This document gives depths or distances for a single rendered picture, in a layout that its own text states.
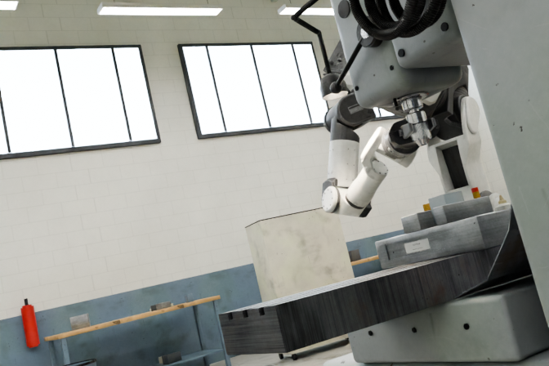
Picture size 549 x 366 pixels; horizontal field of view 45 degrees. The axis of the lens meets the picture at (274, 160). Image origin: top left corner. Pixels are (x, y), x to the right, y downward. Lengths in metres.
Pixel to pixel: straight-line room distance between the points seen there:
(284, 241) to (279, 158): 2.99
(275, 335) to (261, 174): 9.04
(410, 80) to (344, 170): 0.55
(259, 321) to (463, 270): 0.45
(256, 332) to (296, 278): 6.42
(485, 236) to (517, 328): 0.23
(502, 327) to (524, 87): 0.45
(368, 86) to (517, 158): 0.54
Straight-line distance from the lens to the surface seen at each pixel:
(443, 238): 1.51
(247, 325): 1.24
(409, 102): 1.57
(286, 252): 7.61
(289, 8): 8.94
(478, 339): 1.34
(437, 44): 1.38
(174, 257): 9.31
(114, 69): 9.68
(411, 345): 1.48
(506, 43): 1.12
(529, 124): 1.10
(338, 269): 7.85
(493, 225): 1.46
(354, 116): 1.99
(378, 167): 1.84
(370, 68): 1.55
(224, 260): 9.60
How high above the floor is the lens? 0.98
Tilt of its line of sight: 9 degrees up
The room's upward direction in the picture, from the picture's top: 13 degrees counter-clockwise
